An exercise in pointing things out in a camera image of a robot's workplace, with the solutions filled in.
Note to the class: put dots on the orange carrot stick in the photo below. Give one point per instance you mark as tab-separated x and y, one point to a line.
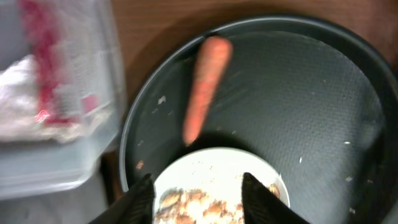
212	60

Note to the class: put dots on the red snack wrapper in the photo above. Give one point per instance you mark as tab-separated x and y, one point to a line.
65	49

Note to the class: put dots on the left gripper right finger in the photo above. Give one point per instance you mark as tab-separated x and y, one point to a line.
261	206

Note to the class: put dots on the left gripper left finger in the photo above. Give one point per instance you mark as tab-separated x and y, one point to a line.
134	207

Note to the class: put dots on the white napkin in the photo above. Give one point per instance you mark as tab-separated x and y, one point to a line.
22	119

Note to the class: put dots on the round black serving tray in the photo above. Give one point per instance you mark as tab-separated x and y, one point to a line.
314	100

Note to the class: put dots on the grey plate with rice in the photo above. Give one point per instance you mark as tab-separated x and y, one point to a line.
205	186

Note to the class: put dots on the clear plastic bin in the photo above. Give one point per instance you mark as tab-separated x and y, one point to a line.
41	167

